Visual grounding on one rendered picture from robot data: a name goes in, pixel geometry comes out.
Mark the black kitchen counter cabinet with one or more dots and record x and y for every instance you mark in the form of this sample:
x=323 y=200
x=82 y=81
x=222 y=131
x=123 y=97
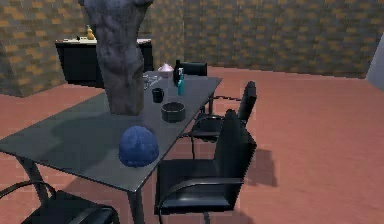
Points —
x=81 y=65

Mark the black mug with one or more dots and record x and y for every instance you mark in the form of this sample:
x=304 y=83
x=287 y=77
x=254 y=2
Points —
x=157 y=95

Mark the grey white door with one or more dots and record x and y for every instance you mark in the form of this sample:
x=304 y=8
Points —
x=377 y=68

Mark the black bottle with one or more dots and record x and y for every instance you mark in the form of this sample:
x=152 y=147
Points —
x=176 y=75

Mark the grey stone bust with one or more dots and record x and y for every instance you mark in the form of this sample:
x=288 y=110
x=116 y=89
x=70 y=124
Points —
x=121 y=60

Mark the teal spray bottle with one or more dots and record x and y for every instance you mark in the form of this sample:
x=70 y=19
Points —
x=181 y=85

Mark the blue round ball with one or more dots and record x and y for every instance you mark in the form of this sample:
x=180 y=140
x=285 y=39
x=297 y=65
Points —
x=138 y=146

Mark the black armchair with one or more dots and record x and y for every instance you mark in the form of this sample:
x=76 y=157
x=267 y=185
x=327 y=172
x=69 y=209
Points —
x=226 y=116
x=63 y=208
x=194 y=68
x=206 y=176

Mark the black round bowl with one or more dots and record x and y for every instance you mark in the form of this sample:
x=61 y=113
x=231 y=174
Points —
x=173 y=111

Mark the clear glass object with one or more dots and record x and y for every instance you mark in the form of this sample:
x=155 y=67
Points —
x=150 y=80

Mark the yellow gourd vase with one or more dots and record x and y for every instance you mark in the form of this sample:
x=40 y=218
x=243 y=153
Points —
x=90 y=33

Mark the dark grey dining table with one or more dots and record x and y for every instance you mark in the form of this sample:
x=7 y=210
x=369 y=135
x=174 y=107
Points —
x=83 y=140

